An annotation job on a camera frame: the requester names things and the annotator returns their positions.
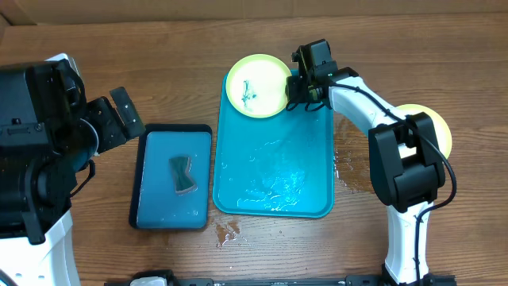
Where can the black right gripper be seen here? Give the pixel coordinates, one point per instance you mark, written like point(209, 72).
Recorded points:
point(300, 92)

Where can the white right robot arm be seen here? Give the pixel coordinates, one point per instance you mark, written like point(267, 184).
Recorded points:
point(407, 167)

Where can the dark blue water tray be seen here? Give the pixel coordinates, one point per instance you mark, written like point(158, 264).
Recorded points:
point(154, 204)

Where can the teal serving tray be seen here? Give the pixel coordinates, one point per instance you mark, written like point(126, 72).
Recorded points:
point(278, 166)

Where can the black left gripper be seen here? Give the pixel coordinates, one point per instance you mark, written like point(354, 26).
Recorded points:
point(117, 132)

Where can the yellow plate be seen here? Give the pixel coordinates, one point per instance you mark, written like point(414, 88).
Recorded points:
point(256, 85)
point(443, 133)

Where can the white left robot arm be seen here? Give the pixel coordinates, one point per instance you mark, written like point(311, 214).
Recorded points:
point(49, 133)

